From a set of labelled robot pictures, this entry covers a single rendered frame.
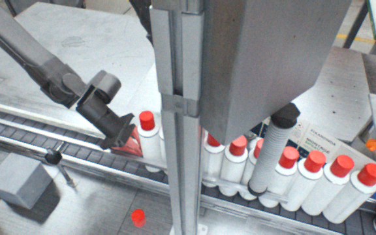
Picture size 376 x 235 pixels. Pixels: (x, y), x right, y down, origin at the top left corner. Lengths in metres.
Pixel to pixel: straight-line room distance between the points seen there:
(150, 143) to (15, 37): 0.36
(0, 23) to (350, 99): 1.03
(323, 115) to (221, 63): 0.77
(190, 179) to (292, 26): 0.26
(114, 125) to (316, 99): 0.69
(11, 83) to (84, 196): 0.64
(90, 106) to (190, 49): 0.44
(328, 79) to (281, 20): 0.91
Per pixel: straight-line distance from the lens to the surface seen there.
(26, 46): 0.67
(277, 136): 0.38
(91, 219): 0.79
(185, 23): 0.23
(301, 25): 0.27
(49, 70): 0.65
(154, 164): 0.68
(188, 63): 0.25
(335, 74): 1.18
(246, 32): 0.21
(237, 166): 0.60
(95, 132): 0.84
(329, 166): 0.64
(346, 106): 1.06
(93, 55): 1.30
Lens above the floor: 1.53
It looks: 48 degrees down
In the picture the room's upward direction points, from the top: straight up
